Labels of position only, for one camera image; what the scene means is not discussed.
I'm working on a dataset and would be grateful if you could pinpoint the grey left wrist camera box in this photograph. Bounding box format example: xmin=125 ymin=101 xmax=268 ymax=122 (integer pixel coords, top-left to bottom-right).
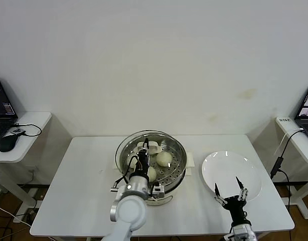
xmin=150 ymin=184 xmax=166 ymax=199

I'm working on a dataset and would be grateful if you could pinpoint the round glass pot lid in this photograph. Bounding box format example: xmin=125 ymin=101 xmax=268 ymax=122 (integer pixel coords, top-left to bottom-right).
xmin=115 ymin=130 xmax=183 ymax=186

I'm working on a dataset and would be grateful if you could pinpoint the white floor cable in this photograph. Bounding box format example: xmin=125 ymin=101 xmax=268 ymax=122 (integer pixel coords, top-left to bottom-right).
xmin=0 ymin=202 xmax=32 ymax=228

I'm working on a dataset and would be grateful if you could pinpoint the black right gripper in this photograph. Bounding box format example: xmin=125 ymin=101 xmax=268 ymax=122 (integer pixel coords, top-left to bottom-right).
xmin=214 ymin=176 xmax=249 ymax=223

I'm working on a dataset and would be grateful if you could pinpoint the white side table with mouse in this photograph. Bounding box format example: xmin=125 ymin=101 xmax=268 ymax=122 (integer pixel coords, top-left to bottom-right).
xmin=0 ymin=111 xmax=72 ymax=209

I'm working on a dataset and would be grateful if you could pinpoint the white side table with label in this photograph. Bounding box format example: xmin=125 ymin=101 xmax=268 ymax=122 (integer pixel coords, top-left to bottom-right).
xmin=274 ymin=116 xmax=308 ymax=219

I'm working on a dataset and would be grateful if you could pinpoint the black computer mouse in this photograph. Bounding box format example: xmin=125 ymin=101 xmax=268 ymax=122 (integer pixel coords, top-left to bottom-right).
xmin=0 ymin=134 xmax=17 ymax=153

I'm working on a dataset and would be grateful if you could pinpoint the stainless steel steamer basket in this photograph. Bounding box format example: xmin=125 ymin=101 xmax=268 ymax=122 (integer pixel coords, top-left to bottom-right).
xmin=119 ymin=133 xmax=188 ymax=194

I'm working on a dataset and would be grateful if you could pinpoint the white laptop cable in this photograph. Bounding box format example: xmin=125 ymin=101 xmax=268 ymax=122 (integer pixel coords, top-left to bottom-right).
xmin=273 ymin=127 xmax=304 ymax=156

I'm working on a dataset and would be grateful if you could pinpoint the steel steamer pot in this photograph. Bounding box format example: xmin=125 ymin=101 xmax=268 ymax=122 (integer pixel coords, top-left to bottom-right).
xmin=111 ymin=150 xmax=195 ymax=206

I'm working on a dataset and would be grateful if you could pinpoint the thin black looped cable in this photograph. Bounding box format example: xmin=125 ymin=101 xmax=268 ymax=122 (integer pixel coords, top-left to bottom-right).
xmin=11 ymin=122 xmax=42 ymax=138

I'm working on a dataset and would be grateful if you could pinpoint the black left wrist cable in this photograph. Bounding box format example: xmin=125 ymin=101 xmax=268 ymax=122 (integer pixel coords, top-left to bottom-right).
xmin=113 ymin=155 xmax=141 ymax=188

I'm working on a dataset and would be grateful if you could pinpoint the black cable with inline adapter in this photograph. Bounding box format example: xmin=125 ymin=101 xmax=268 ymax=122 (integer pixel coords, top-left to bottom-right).
xmin=270 ymin=129 xmax=305 ymax=205

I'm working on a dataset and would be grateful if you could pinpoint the grey laptop with pale screen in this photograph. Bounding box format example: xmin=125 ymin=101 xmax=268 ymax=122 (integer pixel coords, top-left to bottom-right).
xmin=293 ymin=80 xmax=308 ymax=145

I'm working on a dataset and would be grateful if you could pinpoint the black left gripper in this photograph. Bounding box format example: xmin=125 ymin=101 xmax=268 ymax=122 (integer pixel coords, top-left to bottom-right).
xmin=136 ymin=137 xmax=151 ymax=178

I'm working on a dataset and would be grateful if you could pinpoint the white round plate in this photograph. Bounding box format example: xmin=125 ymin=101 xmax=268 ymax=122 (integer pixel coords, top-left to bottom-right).
xmin=201 ymin=150 xmax=262 ymax=201

